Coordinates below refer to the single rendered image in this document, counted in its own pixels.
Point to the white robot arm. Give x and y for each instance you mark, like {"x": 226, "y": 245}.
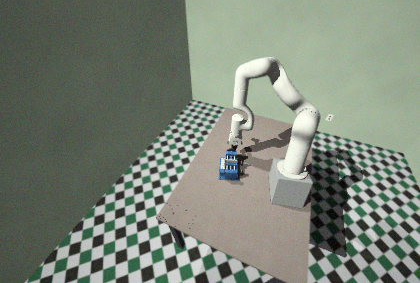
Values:
{"x": 305, "y": 124}

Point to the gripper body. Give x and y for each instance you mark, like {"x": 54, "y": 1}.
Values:
{"x": 235, "y": 140}

